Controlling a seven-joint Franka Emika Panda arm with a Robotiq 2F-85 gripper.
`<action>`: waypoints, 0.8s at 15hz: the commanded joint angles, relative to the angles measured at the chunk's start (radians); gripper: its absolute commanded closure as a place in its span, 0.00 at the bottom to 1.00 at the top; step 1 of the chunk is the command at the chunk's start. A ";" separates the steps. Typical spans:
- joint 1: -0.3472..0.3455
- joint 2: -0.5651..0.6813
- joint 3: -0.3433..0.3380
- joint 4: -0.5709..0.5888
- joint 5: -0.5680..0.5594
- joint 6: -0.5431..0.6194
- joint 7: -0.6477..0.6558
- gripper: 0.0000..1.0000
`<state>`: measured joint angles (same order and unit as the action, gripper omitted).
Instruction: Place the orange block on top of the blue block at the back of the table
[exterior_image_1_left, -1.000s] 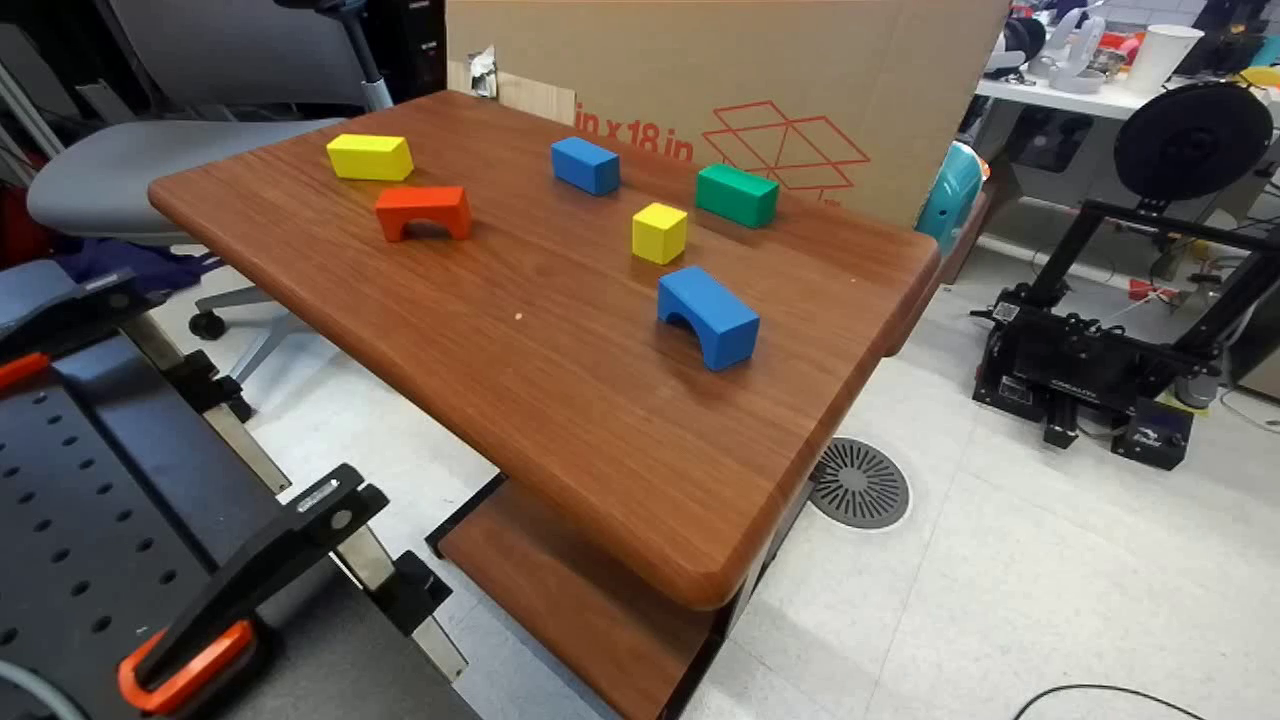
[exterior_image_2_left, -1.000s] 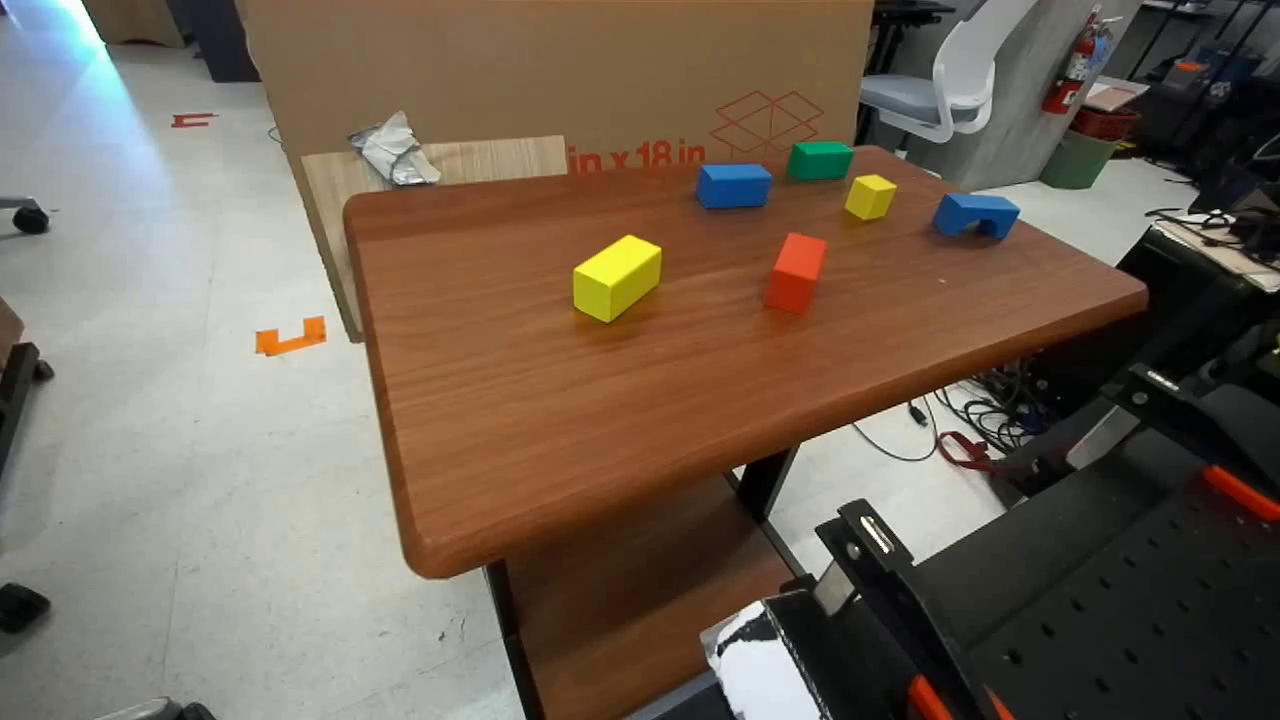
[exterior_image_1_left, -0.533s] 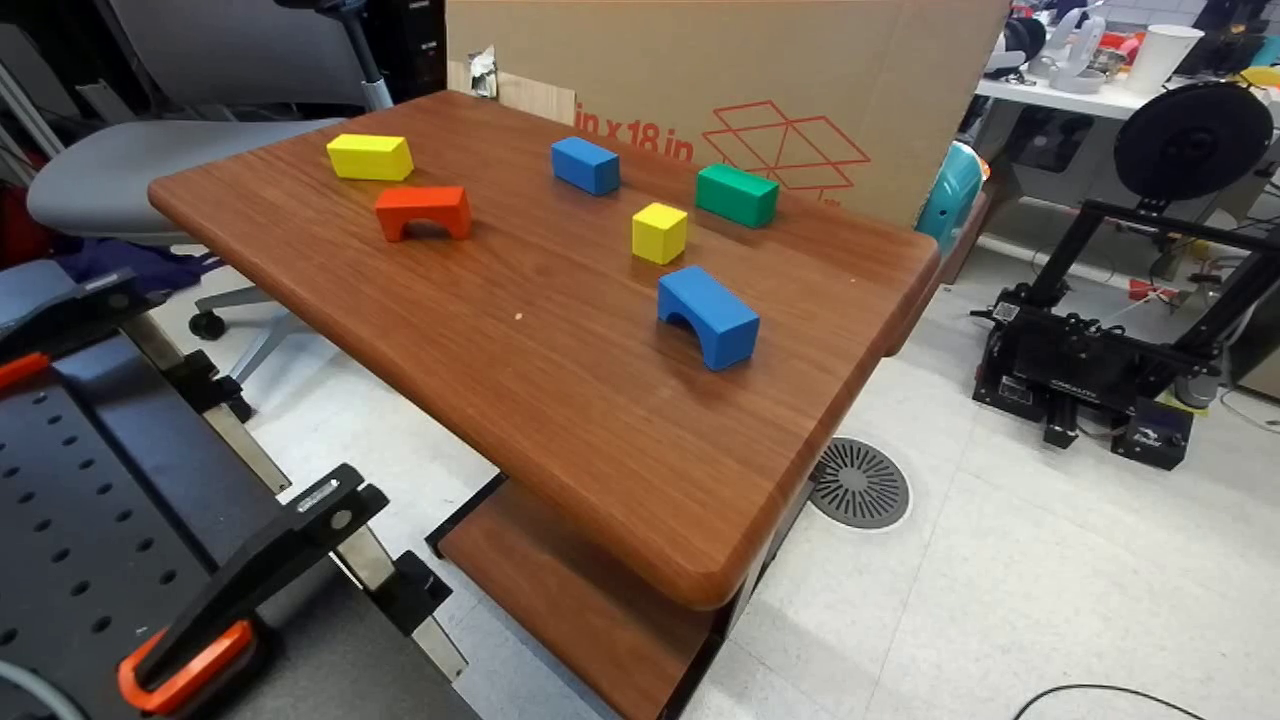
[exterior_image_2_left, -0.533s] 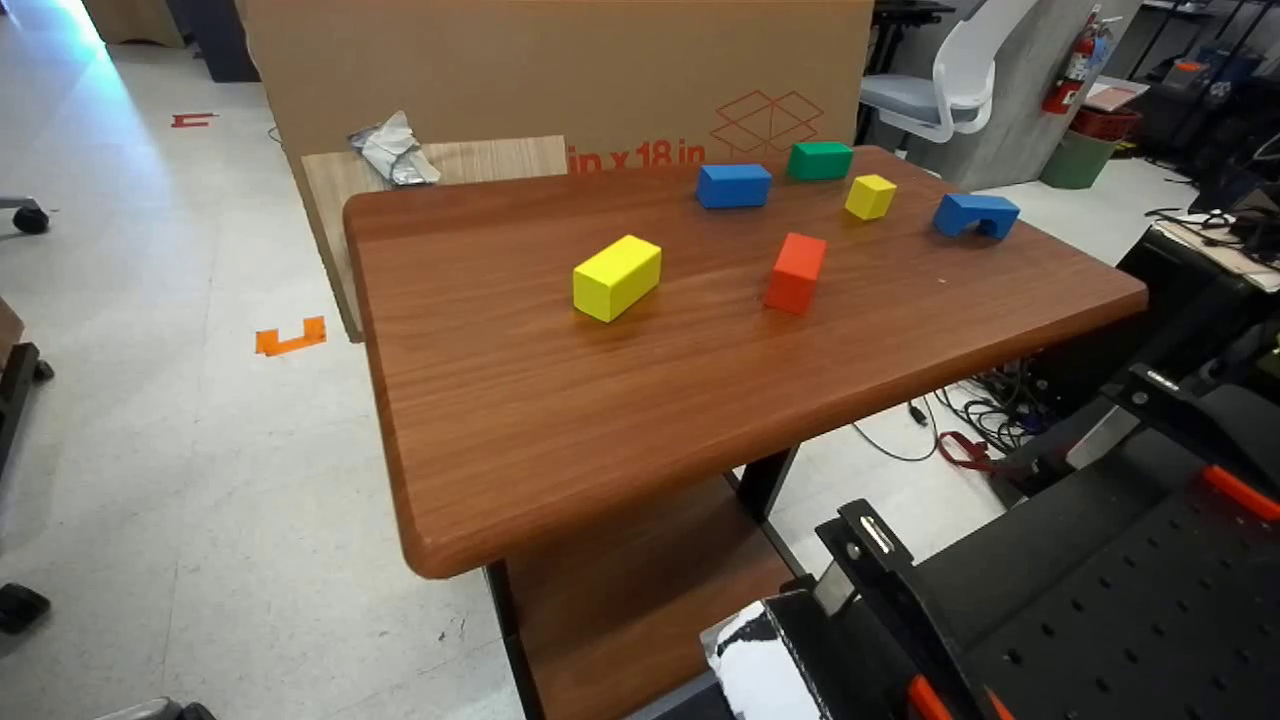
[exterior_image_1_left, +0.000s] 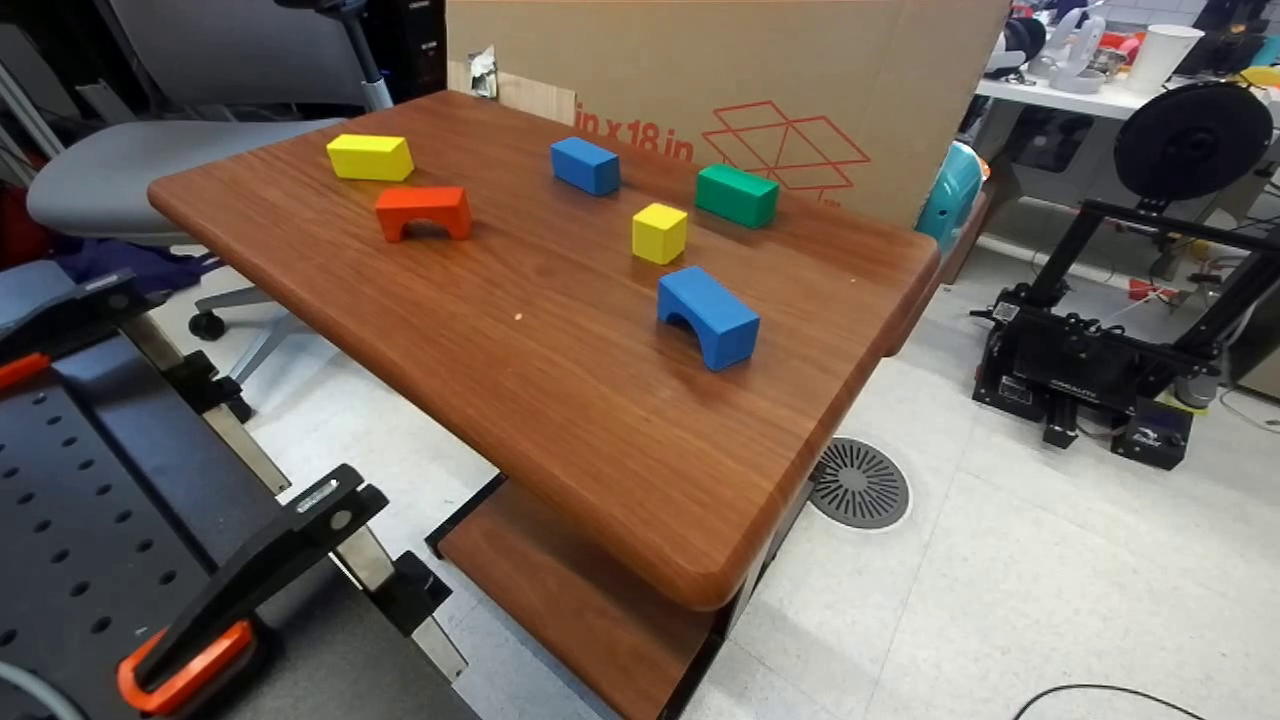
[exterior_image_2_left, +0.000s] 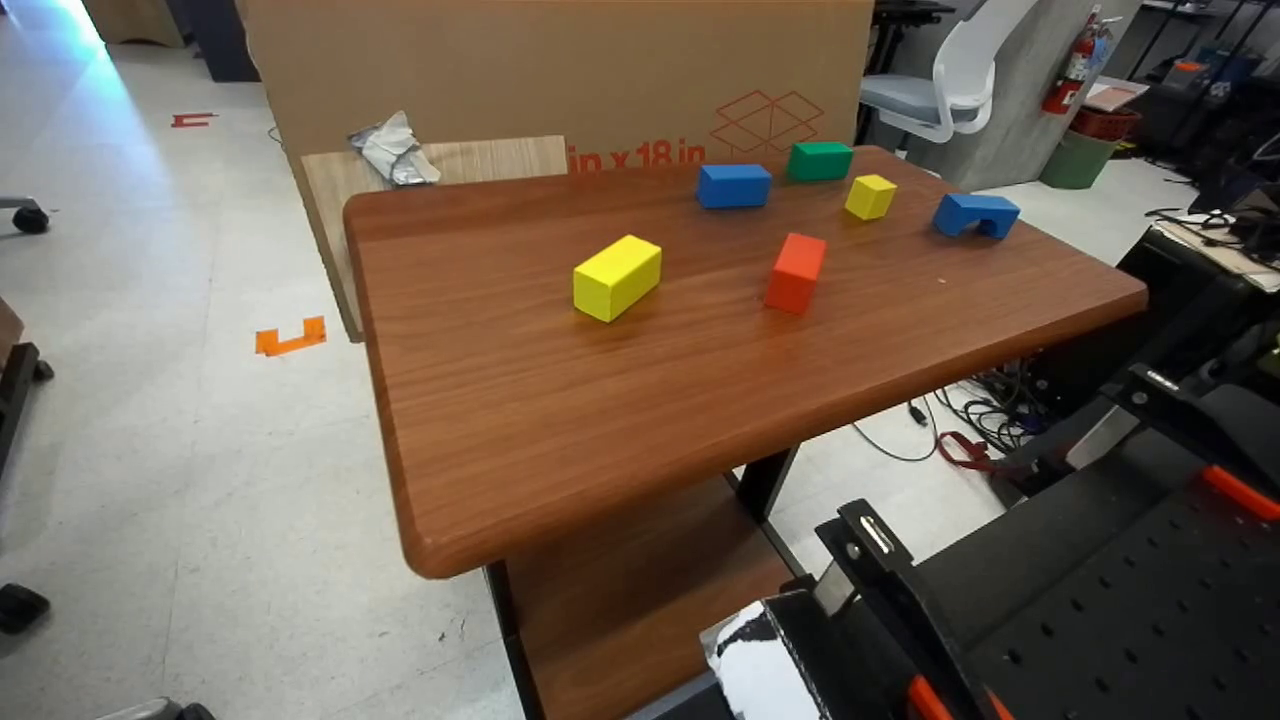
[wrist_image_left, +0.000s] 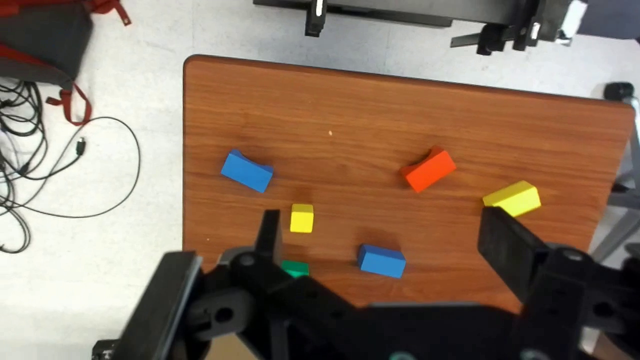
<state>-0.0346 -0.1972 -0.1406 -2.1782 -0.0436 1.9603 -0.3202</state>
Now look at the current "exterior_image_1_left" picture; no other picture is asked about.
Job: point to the white tag on cardboard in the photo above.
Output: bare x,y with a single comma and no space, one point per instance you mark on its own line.
483,75

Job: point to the white background table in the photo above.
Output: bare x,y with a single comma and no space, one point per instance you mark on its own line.
1066,95

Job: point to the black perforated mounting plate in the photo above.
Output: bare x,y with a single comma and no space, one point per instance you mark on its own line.
83,532

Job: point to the black filament spool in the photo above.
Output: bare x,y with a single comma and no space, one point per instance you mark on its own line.
1189,139

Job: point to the black 3D printer frame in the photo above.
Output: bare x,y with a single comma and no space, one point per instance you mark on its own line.
1107,347

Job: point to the large cardboard box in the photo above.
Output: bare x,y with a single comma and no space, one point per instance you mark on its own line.
803,64

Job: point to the orange arch block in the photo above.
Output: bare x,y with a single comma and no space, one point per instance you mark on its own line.
424,201

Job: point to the yellow cube block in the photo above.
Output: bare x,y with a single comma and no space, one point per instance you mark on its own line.
659,233

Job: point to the blue arch block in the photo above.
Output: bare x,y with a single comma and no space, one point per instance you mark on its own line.
720,317

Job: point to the yellow rectangular block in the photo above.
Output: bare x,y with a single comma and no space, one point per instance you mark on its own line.
369,152

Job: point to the green rectangular block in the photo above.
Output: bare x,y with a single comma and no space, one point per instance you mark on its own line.
736,194

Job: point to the teal plastic container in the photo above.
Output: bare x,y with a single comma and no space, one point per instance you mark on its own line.
953,194

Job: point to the wooden table base shelf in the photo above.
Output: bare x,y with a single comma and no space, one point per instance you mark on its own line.
572,602

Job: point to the grey office chair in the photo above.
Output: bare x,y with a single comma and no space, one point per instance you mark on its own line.
203,121

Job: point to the round metal floor drain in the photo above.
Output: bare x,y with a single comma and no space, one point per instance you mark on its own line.
862,481

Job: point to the blue rectangular block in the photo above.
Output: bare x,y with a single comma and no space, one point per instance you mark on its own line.
585,165

